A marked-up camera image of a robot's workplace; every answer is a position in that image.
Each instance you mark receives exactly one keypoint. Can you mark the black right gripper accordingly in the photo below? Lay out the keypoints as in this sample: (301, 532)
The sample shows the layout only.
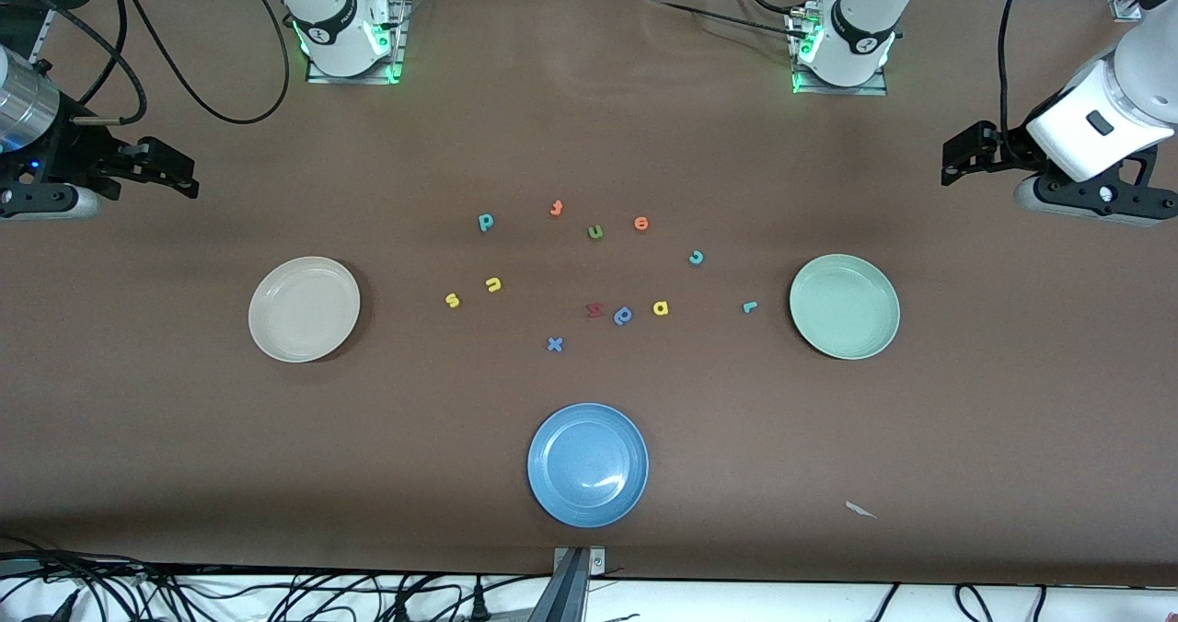
(74, 155)

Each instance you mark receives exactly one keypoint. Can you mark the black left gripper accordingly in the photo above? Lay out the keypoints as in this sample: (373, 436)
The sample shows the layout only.
(1010, 146)

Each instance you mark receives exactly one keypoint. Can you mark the teal foam letter p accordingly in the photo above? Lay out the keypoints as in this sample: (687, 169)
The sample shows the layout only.
(484, 223)

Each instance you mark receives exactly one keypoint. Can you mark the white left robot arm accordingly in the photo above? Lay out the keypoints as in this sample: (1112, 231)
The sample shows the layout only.
(860, 33)

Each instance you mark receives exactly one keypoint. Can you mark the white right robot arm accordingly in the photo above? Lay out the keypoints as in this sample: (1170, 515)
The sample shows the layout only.
(336, 28)

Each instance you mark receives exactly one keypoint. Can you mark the beige round plate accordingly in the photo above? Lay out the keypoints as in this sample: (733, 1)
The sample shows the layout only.
(304, 309)

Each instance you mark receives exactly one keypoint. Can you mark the green round plate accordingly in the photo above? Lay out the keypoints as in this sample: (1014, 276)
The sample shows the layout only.
(845, 306)

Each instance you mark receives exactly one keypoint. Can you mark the brown table cover sheet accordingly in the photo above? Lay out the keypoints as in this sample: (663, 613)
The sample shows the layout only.
(184, 438)

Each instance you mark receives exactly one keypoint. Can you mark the white paper scrap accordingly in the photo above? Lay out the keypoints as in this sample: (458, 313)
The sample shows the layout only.
(860, 510)

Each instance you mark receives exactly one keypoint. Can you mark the black power plug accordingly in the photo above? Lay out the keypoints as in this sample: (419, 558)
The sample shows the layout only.
(401, 608)
(479, 604)

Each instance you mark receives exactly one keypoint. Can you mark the blue round plate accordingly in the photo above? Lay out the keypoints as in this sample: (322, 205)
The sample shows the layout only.
(587, 466)

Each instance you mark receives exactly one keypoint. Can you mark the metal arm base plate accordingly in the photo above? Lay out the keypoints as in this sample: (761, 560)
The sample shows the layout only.
(354, 79)
(842, 90)

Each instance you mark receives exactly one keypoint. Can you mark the aluminium frame profile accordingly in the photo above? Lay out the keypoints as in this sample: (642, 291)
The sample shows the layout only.
(1125, 5)
(41, 38)

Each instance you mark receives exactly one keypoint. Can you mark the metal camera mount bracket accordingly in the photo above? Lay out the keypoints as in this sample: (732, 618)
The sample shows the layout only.
(575, 562)

